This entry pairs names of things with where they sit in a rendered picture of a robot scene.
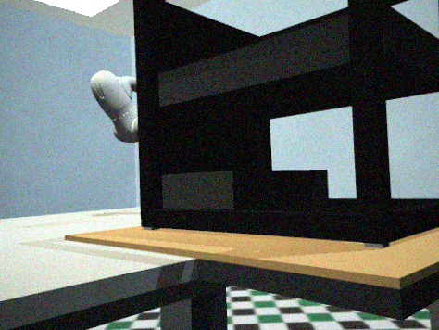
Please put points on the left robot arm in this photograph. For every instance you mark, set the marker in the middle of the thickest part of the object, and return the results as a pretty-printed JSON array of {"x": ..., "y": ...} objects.
[{"x": 114, "y": 97}]

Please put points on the tan wooden board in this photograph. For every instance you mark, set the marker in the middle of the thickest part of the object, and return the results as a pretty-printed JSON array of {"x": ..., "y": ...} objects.
[{"x": 403, "y": 263}]

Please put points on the black metal rack frame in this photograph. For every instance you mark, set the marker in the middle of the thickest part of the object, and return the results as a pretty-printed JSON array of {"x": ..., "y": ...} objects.
[{"x": 214, "y": 124}]

